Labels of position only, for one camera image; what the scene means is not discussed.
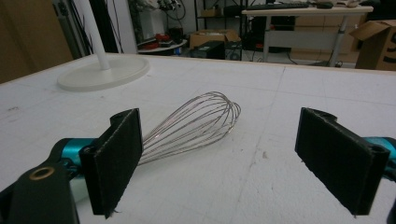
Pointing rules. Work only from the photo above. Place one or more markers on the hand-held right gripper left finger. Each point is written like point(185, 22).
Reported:
point(113, 165)

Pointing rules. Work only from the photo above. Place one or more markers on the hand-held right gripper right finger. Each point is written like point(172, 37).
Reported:
point(339, 161)

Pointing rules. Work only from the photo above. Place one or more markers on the white round lamp stand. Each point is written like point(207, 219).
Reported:
point(102, 67)

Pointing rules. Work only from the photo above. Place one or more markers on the large brown cardboard box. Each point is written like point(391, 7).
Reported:
point(375, 45)

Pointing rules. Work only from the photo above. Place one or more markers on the round white side table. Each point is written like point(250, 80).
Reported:
point(162, 48)

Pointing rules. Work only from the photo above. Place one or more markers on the light wooden desk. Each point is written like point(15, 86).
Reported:
point(306, 34)

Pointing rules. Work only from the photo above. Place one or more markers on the red tool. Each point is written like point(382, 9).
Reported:
point(162, 37)

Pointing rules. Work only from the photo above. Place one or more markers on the black computer case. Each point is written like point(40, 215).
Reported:
point(208, 50)

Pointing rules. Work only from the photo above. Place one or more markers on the open cardboard box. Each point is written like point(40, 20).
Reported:
point(213, 37)

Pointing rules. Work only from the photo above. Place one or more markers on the black keyboard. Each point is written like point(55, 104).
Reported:
point(277, 6)

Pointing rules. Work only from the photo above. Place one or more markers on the black metal shelf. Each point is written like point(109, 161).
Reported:
point(218, 12)

